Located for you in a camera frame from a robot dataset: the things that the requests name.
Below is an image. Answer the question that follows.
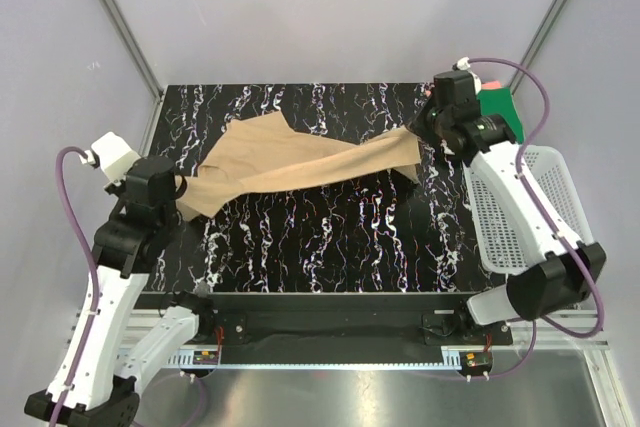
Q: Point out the beige t shirt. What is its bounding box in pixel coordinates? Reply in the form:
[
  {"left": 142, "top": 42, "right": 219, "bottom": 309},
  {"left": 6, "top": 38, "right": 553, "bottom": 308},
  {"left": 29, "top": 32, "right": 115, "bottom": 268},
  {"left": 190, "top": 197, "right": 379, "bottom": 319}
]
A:
[{"left": 177, "top": 112, "right": 421, "bottom": 221}]

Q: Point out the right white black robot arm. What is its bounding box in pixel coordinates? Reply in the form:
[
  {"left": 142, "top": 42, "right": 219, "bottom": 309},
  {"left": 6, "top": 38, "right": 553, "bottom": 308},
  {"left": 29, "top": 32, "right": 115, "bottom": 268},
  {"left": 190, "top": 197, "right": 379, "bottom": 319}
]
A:
[{"left": 410, "top": 70, "right": 606, "bottom": 344}]

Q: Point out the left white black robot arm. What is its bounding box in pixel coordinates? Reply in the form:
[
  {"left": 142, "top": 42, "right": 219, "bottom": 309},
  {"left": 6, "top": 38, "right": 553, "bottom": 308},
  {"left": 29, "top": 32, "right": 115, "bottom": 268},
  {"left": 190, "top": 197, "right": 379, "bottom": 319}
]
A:
[{"left": 24, "top": 156, "right": 216, "bottom": 426}]

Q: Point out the cream folded t shirt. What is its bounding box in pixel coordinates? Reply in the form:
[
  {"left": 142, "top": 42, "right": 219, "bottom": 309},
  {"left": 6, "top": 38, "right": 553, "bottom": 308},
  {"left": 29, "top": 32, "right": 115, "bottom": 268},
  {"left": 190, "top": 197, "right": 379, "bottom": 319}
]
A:
[{"left": 442, "top": 141, "right": 455, "bottom": 156}]

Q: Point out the green folded t shirt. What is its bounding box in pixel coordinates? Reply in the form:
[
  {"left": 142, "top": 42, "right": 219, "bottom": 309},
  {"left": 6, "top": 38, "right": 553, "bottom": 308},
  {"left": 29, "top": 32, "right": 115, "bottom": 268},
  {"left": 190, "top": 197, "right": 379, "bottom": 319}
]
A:
[{"left": 478, "top": 88, "right": 524, "bottom": 143}]

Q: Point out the pink folded t shirt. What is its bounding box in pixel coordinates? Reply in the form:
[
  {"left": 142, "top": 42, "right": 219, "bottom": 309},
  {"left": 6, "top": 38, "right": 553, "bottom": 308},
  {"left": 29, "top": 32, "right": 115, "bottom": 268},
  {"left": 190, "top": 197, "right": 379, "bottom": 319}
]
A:
[{"left": 427, "top": 78, "right": 503, "bottom": 98}]

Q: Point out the white plastic mesh basket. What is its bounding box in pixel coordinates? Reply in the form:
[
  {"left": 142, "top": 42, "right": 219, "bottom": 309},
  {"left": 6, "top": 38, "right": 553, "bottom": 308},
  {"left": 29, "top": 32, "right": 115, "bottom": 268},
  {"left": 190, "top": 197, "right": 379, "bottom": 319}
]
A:
[{"left": 463, "top": 142, "right": 594, "bottom": 275}]

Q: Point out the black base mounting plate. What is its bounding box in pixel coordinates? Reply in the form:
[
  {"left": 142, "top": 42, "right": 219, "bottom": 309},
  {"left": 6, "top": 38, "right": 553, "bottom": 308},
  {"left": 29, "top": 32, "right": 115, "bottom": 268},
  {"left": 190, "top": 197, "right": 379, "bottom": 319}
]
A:
[{"left": 129, "top": 291, "right": 514, "bottom": 366}]

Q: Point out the left small circuit board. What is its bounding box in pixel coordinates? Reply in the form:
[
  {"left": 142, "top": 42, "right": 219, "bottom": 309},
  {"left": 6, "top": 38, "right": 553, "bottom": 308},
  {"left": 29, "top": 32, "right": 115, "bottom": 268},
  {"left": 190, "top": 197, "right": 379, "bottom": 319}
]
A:
[{"left": 193, "top": 350, "right": 220, "bottom": 365}]

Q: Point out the small circuit board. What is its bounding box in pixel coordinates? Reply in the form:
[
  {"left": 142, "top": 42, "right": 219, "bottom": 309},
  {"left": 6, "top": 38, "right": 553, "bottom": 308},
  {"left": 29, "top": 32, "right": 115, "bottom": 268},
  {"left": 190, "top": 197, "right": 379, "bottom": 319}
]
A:
[
  {"left": 193, "top": 350, "right": 220, "bottom": 365},
  {"left": 463, "top": 351, "right": 493, "bottom": 368}
]

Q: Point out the right small circuit board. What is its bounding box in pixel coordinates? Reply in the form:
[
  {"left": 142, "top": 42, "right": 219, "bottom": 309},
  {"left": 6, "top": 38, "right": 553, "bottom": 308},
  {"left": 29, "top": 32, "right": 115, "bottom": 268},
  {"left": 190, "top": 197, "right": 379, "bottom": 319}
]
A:
[{"left": 463, "top": 351, "right": 493, "bottom": 368}]

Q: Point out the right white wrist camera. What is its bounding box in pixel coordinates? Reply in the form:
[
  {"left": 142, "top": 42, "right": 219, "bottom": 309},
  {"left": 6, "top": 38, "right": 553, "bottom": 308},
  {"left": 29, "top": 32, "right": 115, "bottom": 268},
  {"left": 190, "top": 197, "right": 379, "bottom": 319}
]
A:
[{"left": 452, "top": 57, "right": 482, "bottom": 93}]

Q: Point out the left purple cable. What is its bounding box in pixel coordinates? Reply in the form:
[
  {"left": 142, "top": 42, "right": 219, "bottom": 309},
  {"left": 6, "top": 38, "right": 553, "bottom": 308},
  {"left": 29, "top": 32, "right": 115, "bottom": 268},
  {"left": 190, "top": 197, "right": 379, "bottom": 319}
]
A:
[{"left": 47, "top": 146, "right": 206, "bottom": 427}]

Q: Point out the right aluminium frame post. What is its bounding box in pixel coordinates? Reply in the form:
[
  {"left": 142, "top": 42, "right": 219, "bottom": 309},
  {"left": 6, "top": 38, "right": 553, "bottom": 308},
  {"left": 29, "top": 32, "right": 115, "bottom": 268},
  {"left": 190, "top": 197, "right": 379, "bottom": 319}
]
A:
[{"left": 507, "top": 0, "right": 599, "bottom": 91}]

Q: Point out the aluminium frame post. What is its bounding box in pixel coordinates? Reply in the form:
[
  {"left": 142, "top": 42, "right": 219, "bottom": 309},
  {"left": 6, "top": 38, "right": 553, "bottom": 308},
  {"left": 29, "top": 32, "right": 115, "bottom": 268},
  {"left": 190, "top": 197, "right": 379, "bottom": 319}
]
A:
[
  {"left": 74, "top": 0, "right": 166, "bottom": 101},
  {"left": 507, "top": 0, "right": 599, "bottom": 91}
]

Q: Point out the left aluminium frame post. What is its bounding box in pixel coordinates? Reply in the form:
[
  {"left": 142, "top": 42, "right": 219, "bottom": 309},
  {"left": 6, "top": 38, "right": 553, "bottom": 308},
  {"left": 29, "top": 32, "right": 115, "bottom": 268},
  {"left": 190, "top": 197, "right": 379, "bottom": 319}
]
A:
[{"left": 74, "top": 0, "right": 166, "bottom": 101}]

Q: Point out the aluminium rail profile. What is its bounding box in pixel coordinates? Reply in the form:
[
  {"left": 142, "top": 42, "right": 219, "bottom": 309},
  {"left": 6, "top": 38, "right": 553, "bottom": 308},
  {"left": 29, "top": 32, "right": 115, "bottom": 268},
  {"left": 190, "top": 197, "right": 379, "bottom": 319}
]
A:
[{"left": 509, "top": 314, "right": 611, "bottom": 351}]

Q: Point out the grey slotted cable duct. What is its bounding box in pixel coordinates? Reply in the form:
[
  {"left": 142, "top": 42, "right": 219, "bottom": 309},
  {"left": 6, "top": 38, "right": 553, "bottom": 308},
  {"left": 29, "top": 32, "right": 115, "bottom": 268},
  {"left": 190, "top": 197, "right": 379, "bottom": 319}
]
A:
[{"left": 167, "top": 344, "right": 461, "bottom": 371}]

